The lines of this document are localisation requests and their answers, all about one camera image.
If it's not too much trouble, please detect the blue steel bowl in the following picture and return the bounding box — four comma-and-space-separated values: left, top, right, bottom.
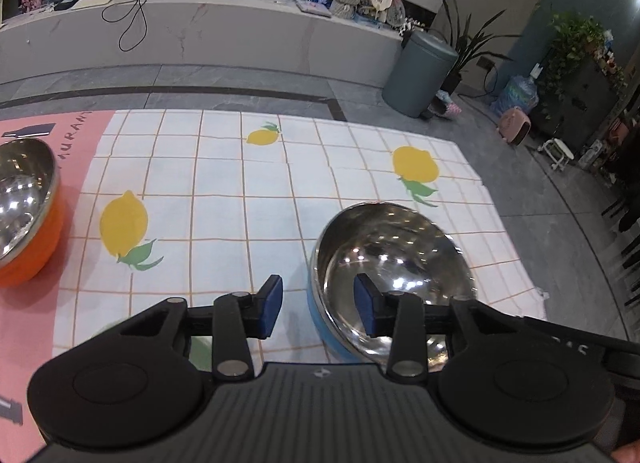
307, 200, 478, 373

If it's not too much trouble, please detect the orange steel bowl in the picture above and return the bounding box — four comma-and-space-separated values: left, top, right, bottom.
0, 138, 65, 289

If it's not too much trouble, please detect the person's hand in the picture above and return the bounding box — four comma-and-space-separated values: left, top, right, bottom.
611, 440, 640, 463

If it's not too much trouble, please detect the lemon pattern tablecloth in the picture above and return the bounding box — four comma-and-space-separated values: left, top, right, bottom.
1, 109, 544, 462

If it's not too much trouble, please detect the white small stool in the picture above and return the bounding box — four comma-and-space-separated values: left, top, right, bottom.
537, 138, 575, 172

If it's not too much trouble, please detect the pink small heater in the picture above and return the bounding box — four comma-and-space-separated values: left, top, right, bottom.
497, 107, 530, 146

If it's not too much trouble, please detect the blue water jug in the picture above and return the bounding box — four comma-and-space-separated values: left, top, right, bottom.
489, 75, 539, 116

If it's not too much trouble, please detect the grey round trash bin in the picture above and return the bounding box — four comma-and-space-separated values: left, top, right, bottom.
382, 30, 458, 118

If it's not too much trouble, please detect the tall green snake plant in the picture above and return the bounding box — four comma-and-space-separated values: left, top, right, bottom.
427, 0, 521, 94

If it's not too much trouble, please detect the leafy green potted plant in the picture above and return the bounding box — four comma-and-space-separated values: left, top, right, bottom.
537, 12, 628, 121

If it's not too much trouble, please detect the black cable on ledge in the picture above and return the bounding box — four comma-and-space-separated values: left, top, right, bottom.
101, 0, 181, 53

